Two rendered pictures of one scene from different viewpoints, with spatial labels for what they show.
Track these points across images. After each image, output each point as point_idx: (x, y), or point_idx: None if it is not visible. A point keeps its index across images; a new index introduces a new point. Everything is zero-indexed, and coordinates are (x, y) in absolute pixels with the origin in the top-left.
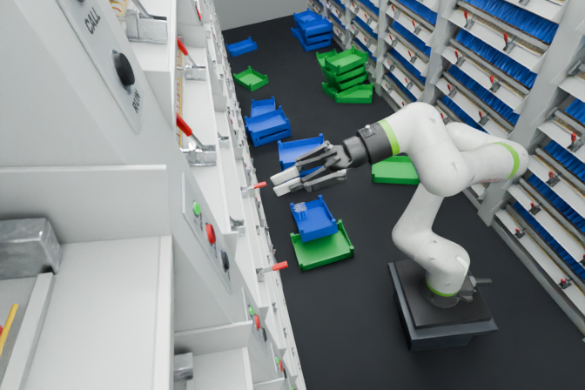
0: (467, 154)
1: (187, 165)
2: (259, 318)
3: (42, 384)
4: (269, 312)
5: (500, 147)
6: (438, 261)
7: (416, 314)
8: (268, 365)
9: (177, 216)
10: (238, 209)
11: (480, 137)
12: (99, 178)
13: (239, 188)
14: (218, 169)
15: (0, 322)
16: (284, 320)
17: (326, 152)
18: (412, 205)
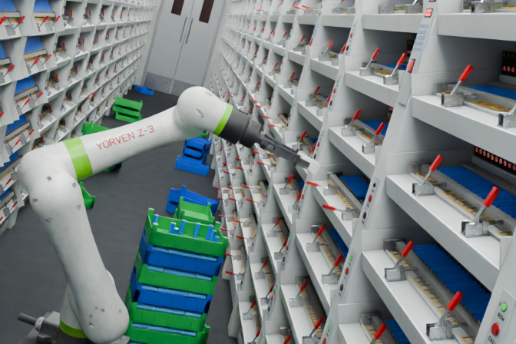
0: (163, 111)
1: (358, 24)
2: (332, 109)
3: None
4: (319, 187)
5: (85, 135)
6: (110, 275)
7: (122, 342)
8: (328, 108)
9: (355, 17)
10: (347, 139)
11: (57, 164)
12: None
13: (348, 143)
14: (358, 75)
15: None
16: (289, 311)
17: (274, 140)
18: (108, 279)
